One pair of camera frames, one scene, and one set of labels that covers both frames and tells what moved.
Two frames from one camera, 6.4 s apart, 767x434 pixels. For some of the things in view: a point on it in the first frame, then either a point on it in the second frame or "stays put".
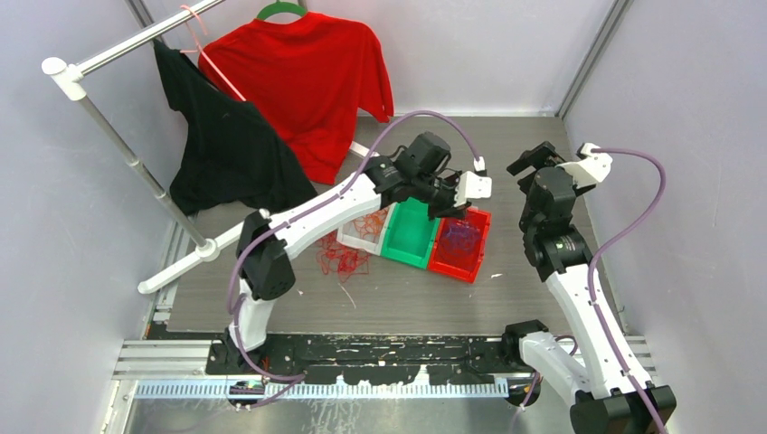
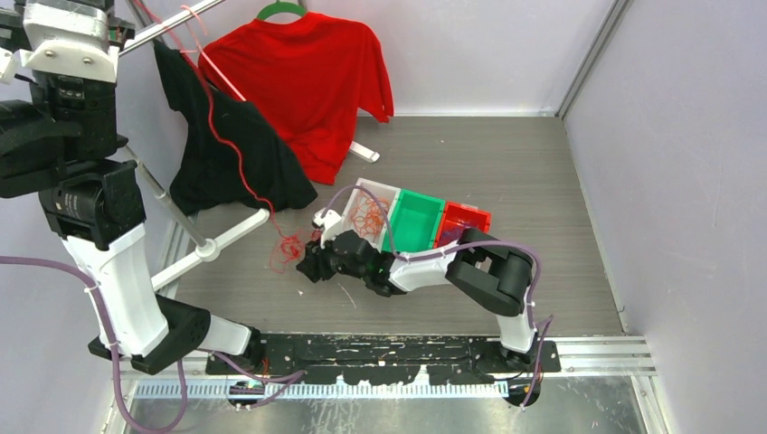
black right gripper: (536, 157) → (314, 256)
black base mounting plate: (367, 358) stays put
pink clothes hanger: (191, 20) stays put
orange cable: (372, 223) stays put
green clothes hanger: (279, 7) stays put
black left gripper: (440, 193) → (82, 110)
